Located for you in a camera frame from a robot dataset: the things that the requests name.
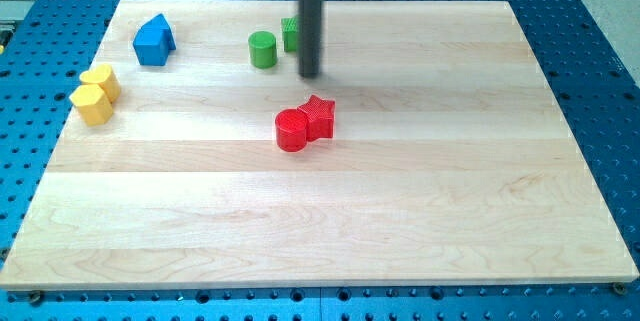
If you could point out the yellow cylinder block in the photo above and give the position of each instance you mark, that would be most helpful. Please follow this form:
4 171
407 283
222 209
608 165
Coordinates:
103 75

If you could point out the red star block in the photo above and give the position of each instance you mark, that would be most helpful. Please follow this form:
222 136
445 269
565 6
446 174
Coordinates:
320 114

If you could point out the light wooden board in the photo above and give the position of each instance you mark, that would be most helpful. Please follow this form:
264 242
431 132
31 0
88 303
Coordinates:
451 161

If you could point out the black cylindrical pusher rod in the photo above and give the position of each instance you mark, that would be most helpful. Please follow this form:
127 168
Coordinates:
310 15

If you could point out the green star block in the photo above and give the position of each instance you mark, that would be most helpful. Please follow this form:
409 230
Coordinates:
289 30

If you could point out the yellow hexagon block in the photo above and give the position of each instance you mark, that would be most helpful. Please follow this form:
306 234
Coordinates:
92 104

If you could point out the green cylinder block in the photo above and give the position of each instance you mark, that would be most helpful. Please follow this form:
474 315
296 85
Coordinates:
262 49

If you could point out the blue cube block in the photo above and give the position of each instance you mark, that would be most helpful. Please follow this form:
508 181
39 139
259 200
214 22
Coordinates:
152 46

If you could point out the red cylinder block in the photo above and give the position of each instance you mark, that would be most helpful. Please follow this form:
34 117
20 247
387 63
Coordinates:
291 130

